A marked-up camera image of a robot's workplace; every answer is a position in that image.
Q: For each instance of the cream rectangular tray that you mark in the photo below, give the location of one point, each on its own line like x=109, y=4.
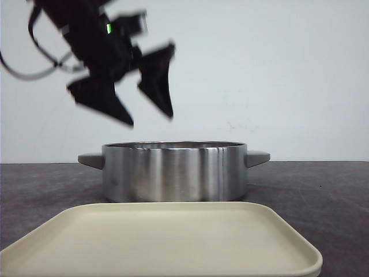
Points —
x=163, y=239

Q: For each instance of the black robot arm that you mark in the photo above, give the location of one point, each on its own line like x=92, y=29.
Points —
x=51, y=10

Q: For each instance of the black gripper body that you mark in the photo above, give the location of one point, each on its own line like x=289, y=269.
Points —
x=103, y=45

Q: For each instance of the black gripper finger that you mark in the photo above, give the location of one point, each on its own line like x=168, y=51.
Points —
x=154, y=84
x=97, y=92

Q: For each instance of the stainless steel pot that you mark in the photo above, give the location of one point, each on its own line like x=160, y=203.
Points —
x=167, y=171

